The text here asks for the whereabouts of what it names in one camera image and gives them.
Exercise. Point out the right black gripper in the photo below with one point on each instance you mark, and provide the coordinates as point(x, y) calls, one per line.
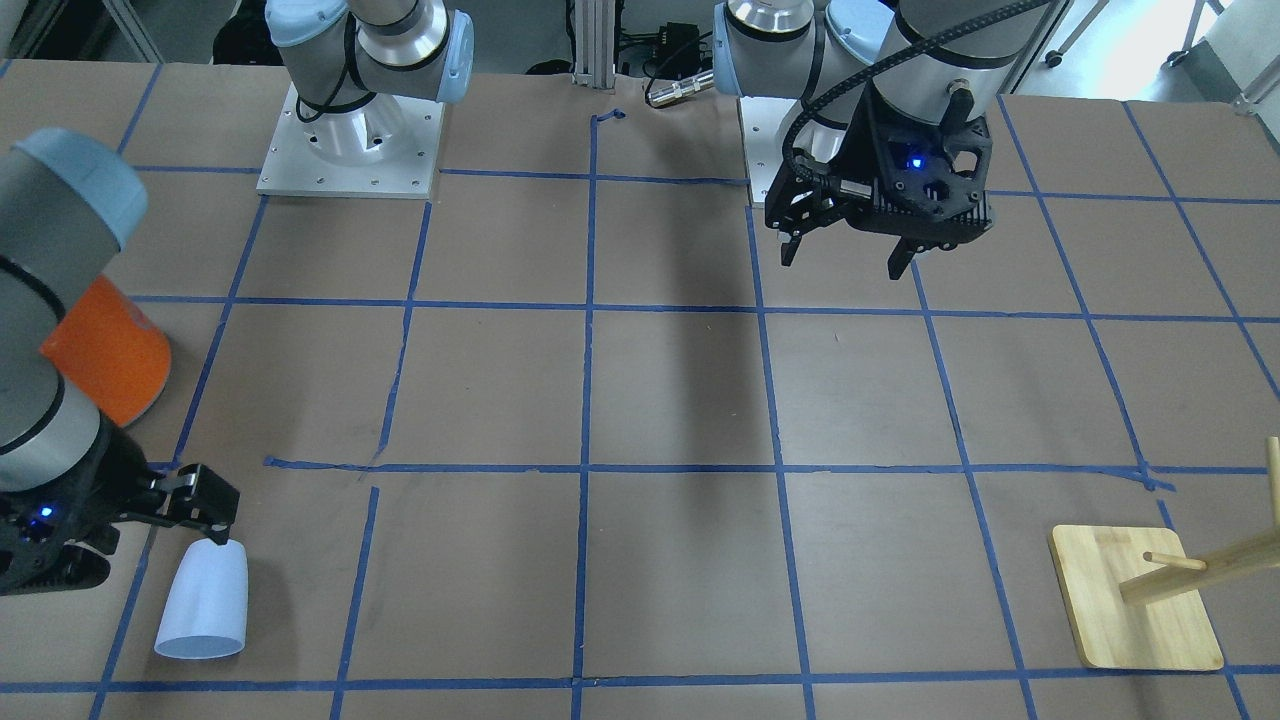
point(112, 484)

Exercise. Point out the wooden cup rack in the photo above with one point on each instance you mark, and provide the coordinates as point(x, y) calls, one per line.
point(1133, 595)

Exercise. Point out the orange cylindrical can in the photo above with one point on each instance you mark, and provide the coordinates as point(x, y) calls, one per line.
point(110, 350)

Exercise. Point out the light blue plastic cup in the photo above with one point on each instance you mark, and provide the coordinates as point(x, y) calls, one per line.
point(206, 611)

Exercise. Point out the aluminium frame post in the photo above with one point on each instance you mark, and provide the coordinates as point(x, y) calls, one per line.
point(594, 35)

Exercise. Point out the silver cable connector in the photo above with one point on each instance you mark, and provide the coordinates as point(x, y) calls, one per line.
point(680, 90)

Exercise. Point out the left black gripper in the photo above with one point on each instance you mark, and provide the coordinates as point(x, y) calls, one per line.
point(857, 150)

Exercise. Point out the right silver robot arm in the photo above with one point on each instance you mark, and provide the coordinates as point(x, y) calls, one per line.
point(70, 203)

